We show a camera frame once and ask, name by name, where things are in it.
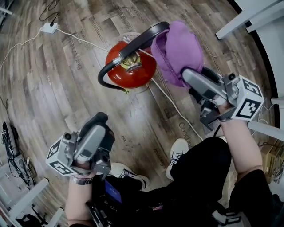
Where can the person's right hand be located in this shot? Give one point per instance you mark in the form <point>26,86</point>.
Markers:
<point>226,110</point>

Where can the purple cloth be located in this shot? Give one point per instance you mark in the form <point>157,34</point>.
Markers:
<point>177,51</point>

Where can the black waist harness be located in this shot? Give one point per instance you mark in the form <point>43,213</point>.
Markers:
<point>97,215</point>

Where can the person's right forearm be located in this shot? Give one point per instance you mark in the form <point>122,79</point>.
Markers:
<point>241,146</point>

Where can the cardboard box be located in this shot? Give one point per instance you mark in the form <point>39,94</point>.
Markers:
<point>273,159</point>

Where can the black oval tray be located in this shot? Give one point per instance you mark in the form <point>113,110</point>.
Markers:
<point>10,137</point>

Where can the person's right shoe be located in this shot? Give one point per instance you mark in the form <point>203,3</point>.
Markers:
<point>177,153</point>

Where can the metal wristwatch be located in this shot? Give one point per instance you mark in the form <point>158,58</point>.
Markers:
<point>82,181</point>

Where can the blue screen device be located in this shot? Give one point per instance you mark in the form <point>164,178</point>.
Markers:
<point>112,191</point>

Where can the person's shoe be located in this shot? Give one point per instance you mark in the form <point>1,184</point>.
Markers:
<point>124,175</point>
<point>177,153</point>

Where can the red fire extinguisher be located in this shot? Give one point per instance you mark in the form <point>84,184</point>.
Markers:
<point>124,75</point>

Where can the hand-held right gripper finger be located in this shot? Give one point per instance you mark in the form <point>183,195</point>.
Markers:
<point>211,74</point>
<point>199,84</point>

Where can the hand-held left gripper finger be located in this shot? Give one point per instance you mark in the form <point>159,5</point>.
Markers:
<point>92,142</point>
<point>97,119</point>

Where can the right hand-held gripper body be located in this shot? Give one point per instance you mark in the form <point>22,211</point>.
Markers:
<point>248,99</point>

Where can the person's black shirt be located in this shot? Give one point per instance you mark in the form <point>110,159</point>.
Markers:
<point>250,195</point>

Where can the small white power strip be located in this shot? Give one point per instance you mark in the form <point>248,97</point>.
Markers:
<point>48,28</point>

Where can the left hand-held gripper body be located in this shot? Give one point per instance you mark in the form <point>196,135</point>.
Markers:
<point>60,157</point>

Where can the black office chair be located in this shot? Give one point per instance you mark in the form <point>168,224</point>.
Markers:
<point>33,219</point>

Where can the person's black trousers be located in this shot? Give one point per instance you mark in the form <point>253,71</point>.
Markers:
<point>199,159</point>

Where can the person's left shoe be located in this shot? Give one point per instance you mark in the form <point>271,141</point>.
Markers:
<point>124,175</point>

